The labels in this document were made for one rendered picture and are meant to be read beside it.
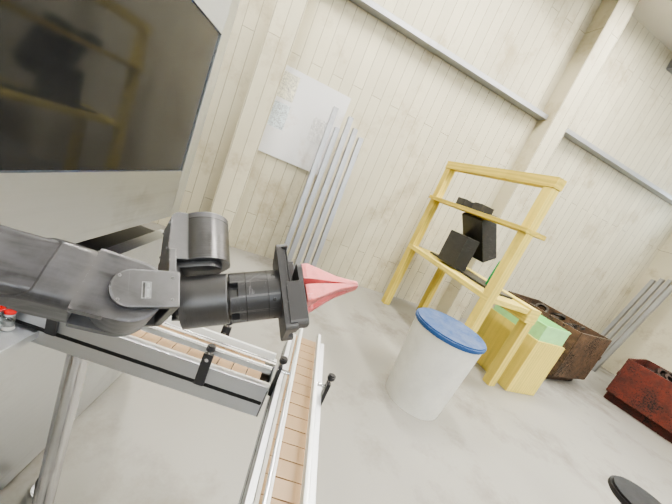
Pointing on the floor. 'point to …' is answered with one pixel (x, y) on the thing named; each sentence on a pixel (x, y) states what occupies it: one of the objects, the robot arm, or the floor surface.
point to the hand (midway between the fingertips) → (350, 286)
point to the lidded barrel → (432, 363)
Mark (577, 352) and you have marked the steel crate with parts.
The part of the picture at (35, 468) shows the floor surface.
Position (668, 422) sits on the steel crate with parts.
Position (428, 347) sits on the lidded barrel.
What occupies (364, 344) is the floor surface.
